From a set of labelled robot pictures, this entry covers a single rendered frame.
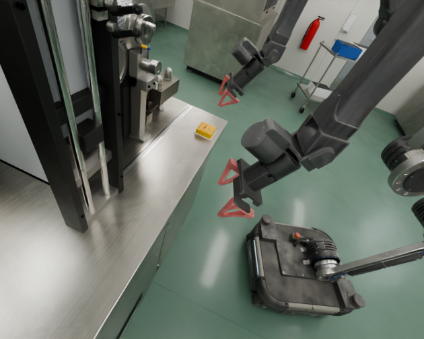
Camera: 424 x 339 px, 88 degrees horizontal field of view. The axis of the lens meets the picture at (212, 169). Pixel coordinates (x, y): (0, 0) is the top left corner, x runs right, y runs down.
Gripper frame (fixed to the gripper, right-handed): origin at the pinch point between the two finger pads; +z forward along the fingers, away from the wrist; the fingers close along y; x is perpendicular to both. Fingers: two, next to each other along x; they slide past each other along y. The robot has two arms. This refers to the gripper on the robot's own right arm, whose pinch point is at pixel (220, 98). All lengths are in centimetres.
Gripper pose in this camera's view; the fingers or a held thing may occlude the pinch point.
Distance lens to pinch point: 93.4
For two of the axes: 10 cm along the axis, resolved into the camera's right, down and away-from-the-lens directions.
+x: 7.1, 5.0, 4.9
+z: -7.0, 4.9, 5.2
